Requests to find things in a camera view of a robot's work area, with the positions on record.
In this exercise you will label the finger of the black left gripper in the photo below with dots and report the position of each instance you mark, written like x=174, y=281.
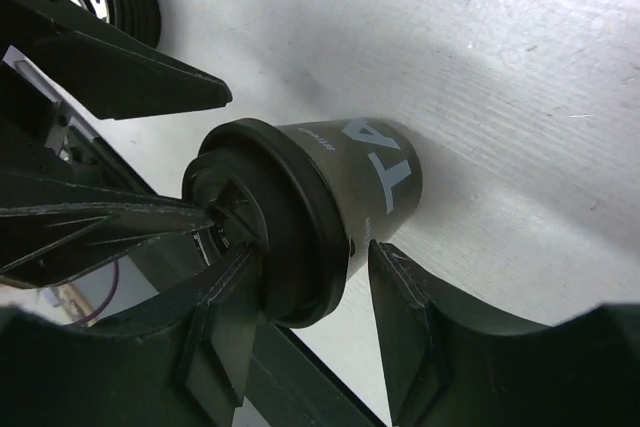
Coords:
x=53, y=231
x=109, y=72

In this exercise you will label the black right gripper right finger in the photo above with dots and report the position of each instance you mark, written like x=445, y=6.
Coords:
x=450, y=359

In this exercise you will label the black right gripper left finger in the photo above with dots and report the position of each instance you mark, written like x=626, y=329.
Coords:
x=180, y=358

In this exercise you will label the black plastic cup lid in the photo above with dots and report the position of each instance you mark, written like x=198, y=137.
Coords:
x=260, y=186

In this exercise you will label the dark paper coffee cup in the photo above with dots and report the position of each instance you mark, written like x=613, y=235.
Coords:
x=373, y=172

